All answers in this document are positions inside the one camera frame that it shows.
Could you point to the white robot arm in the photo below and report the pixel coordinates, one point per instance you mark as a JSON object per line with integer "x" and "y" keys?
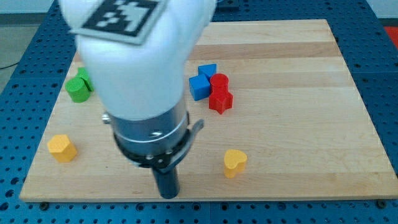
{"x": 135, "y": 54}

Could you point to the yellow heart block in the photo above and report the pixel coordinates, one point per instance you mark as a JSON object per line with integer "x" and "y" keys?
{"x": 234, "y": 162}

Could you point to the blue triangle block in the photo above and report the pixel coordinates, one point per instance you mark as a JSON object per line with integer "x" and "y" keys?
{"x": 207, "y": 70}

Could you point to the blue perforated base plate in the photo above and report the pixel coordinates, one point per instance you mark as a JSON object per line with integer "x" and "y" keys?
{"x": 29, "y": 97}

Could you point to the yellow hexagon block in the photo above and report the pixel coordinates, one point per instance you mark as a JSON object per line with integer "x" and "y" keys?
{"x": 61, "y": 148}

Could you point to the blue cube block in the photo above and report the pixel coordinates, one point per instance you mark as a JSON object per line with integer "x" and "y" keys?
{"x": 199, "y": 87}

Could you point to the wooden board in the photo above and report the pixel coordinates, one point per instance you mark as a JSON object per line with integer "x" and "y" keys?
{"x": 297, "y": 114}

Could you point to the red star block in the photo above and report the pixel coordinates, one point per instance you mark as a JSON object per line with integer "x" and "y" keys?
{"x": 220, "y": 102}

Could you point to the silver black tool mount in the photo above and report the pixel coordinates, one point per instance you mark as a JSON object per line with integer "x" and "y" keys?
{"x": 154, "y": 134}

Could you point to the fiducial marker tag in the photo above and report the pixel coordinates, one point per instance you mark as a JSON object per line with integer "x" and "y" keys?
{"x": 128, "y": 21}

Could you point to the red cylinder block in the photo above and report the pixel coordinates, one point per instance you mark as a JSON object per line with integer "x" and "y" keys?
{"x": 219, "y": 83}

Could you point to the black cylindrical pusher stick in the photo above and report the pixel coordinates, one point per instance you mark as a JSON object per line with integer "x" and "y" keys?
{"x": 167, "y": 183}

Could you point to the green block behind cylinder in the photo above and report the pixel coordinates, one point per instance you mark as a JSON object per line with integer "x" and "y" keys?
{"x": 83, "y": 74}

